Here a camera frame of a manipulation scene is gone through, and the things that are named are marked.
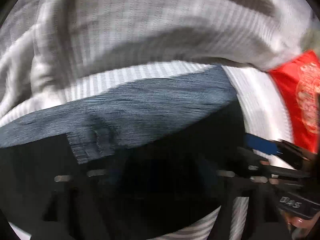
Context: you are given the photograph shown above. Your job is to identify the person's right hand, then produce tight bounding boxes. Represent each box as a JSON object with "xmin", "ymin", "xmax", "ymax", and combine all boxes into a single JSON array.
[{"xmin": 281, "ymin": 209, "xmax": 320, "ymax": 240}]

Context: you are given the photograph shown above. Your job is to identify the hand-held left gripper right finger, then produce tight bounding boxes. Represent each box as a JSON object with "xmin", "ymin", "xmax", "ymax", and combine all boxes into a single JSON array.
[{"xmin": 197, "ymin": 165, "xmax": 288, "ymax": 240}]

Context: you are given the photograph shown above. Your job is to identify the red embroidered cushion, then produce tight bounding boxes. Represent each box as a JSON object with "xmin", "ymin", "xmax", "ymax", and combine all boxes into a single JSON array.
[{"xmin": 269, "ymin": 50, "xmax": 320, "ymax": 153}]

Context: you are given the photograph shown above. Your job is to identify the blue leaf-patterned cloth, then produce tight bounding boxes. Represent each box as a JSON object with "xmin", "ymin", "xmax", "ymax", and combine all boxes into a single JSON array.
[{"xmin": 0, "ymin": 65, "xmax": 238, "ymax": 165}]

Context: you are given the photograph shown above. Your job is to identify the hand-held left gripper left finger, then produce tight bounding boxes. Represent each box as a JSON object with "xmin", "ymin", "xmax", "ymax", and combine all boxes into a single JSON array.
[{"xmin": 45, "ymin": 165, "xmax": 130, "ymax": 240}]

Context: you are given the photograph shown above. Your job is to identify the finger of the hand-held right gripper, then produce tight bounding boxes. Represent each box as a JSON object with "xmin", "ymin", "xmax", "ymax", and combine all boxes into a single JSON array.
[
  {"xmin": 244, "ymin": 132, "xmax": 313, "ymax": 163},
  {"xmin": 235, "ymin": 146, "xmax": 302, "ymax": 178}
]

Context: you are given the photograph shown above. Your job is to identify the black pants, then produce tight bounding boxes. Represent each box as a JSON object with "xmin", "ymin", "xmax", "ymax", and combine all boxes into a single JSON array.
[{"xmin": 0, "ymin": 100, "xmax": 253, "ymax": 240}]

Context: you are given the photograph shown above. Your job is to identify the grey striped duvet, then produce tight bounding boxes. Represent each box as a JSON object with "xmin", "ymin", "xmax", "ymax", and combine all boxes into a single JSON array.
[{"xmin": 0, "ymin": 0, "xmax": 320, "ymax": 121}]

